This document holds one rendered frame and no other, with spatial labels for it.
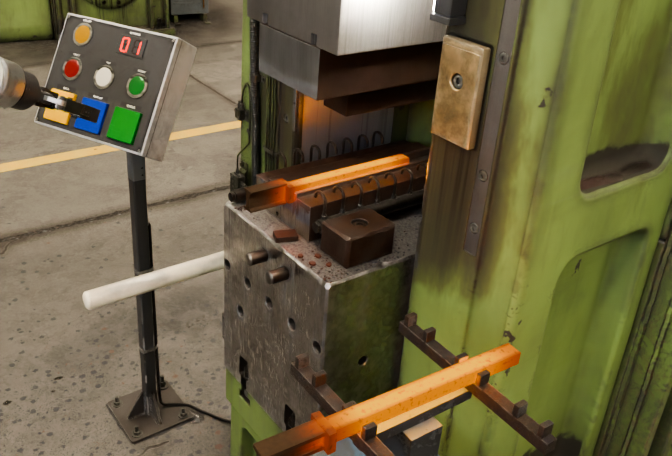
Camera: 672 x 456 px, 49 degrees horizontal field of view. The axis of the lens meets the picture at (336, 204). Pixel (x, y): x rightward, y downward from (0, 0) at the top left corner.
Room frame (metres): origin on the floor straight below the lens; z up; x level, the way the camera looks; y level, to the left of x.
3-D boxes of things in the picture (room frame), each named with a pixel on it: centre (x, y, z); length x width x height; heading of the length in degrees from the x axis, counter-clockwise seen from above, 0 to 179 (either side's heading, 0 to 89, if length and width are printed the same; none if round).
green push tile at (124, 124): (1.57, 0.49, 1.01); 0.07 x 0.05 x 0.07; 64
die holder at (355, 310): (1.43, -0.10, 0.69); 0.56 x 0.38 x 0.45; 129
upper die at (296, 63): (1.47, -0.05, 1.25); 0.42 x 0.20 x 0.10; 129
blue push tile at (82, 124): (1.61, 0.58, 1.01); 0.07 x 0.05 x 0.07; 64
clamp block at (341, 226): (1.24, -0.05, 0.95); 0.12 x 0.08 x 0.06; 129
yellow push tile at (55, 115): (1.66, 0.67, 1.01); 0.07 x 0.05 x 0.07; 64
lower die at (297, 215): (1.47, -0.05, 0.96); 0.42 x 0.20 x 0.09; 129
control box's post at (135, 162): (1.72, 0.52, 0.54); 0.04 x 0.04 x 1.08; 39
